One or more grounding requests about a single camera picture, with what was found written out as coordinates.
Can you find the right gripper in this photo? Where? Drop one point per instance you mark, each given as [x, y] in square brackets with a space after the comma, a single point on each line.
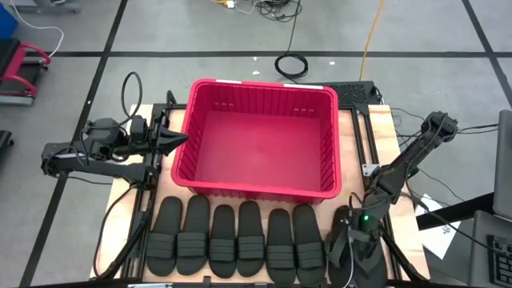
[362, 238]

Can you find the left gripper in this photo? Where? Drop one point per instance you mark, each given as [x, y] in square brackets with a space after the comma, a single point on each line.
[158, 138]

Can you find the black slide sandal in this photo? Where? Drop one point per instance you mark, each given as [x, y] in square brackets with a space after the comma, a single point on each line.
[280, 228]
[223, 224]
[198, 212]
[168, 216]
[306, 224]
[251, 218]

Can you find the red plastic bin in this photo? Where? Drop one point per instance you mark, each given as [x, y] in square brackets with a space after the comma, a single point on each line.
[260, 152]

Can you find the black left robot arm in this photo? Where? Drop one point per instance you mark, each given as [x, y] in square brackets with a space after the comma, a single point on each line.
[104, 170]

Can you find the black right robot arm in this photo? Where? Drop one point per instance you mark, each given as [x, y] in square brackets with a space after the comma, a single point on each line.
[400, 168]

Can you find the blue bin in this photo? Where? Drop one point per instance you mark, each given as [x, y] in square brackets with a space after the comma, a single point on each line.
[7, 24]

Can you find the white paper sheet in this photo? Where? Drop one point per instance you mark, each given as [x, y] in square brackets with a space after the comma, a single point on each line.
[438, 240]

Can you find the black beam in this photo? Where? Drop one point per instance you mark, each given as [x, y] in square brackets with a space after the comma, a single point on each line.
[456, 212]

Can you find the grey desk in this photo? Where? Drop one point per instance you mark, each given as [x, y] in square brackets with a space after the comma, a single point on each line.
[480, 256]

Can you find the white power adapter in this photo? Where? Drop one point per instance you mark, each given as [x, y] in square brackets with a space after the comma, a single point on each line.
[230, 4]

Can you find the black perforated plate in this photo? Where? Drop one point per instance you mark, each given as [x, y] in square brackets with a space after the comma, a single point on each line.
[356, 94]

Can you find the black chair base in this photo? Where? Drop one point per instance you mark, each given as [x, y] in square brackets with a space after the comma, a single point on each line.
[4, 140]

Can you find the grey monitor back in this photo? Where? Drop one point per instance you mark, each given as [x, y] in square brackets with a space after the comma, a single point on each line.
[504, 160]

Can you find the red and black cart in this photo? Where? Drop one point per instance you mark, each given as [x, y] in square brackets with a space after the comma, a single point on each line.
[16, 60]

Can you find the grey table base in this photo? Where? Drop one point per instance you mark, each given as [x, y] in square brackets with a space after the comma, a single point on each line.
[48, 5]

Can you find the silver frame bracket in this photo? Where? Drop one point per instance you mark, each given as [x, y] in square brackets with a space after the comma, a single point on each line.
[370, 169]

